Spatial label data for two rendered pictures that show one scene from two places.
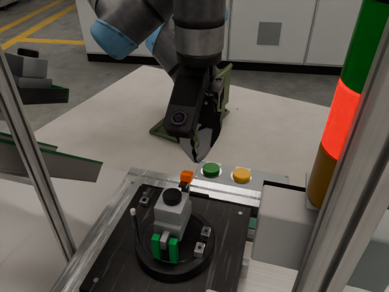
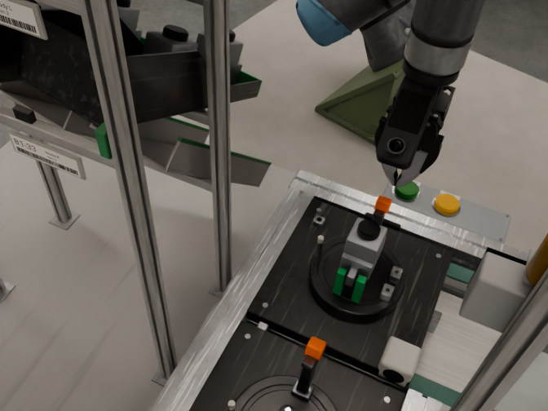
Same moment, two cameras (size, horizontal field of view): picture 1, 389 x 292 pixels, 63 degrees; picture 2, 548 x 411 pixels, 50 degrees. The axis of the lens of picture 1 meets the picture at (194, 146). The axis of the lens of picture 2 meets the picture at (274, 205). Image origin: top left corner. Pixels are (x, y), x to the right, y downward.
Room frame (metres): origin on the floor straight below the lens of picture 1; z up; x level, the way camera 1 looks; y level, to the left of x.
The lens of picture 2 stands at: (-0.17, 0.11, 1.70)
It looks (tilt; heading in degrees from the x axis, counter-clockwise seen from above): 49 degrees down; 6
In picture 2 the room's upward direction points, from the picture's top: 4 degrees clockwise
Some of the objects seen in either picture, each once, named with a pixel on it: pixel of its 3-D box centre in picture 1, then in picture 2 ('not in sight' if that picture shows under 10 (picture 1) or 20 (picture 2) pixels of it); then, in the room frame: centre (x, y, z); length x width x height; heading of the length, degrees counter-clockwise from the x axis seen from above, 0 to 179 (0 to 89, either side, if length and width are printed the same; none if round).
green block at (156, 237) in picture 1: (157, 247); (339, 281); (0.31, 0.06, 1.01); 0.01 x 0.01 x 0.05; 74
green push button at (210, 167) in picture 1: (210, 170); (406, 191); (0.55, -0.04, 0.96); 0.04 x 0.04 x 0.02
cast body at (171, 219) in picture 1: (171, 214); (362, 248); (0.34, 0.04, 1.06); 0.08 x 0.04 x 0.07; 164
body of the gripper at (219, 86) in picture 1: (199, 84); (422, 96); (0.49, -0.01, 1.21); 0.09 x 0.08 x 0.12; 165
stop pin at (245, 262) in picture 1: (244, 268); (433, 321); (0.31, -0.09, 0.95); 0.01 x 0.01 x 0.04; 74
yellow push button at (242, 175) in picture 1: (241, 176); (446, 205); (0.53, -0.11, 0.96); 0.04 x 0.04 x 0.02
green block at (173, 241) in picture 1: (173, 251); (359, 289); (0.30, 0.03, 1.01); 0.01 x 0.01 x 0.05; 74
